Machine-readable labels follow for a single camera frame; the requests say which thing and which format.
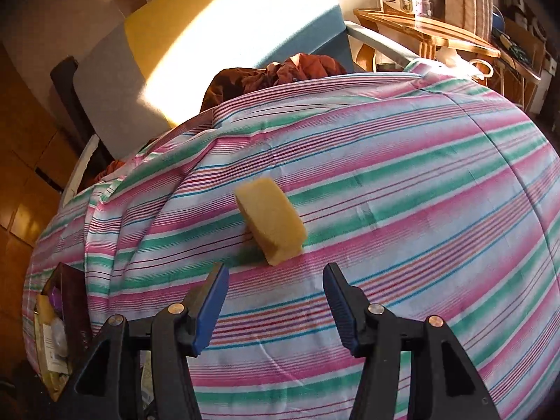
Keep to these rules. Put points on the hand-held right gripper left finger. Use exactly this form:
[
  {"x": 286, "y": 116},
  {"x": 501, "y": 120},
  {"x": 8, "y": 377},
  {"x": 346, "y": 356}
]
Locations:
[{"x": 212, "y": 310}]

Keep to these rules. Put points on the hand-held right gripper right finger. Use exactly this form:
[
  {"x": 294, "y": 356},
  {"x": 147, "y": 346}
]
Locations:
[{"x": 339, "y": 310}]

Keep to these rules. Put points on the yellow sponge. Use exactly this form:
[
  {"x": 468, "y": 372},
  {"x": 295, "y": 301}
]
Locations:
[{"x": 271, "y": 223}]

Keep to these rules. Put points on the gold tin box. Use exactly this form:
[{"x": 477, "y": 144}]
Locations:
[{"x": 76, "y": 306}]

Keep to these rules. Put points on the purple snack packet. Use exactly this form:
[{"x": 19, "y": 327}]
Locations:
[{"x": 54, "y": 295}]

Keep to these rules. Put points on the white foam piece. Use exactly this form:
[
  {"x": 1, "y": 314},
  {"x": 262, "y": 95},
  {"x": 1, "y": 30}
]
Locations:
[{"x": 83, "y": 162}]

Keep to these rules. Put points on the wooden wardrobe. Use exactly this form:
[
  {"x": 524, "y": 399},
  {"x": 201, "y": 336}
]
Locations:
[{"x": 22, "y": 175}]

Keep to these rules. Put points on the brown cloth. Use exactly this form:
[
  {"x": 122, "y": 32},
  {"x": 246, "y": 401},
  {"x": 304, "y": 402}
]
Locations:
[{"x": 306, "y": 68}]

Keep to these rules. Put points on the black rolled mat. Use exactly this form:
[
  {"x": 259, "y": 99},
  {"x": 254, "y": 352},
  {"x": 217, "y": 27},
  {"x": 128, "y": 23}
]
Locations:
[{"x": 65, "y": 83}]

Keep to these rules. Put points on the white tape roll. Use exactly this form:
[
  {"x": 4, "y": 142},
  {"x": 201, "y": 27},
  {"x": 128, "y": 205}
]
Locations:
[{"x": 490, "y": 70}]

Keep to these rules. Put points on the pink cup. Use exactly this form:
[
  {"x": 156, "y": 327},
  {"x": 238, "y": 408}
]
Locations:
[{"x": 423, "y": 5}]

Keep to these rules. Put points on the brown cardboard box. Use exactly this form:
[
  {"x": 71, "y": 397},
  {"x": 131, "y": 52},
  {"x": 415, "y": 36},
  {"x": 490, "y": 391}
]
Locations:
[{"x": 525, "y": 35}]

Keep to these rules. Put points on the blue round object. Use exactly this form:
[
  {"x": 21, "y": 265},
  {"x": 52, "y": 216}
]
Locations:
[{"x": 498, "y": 18}]

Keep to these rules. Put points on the grey metal rail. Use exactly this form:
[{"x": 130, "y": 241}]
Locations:
[{"x": 376, "y": 37}]

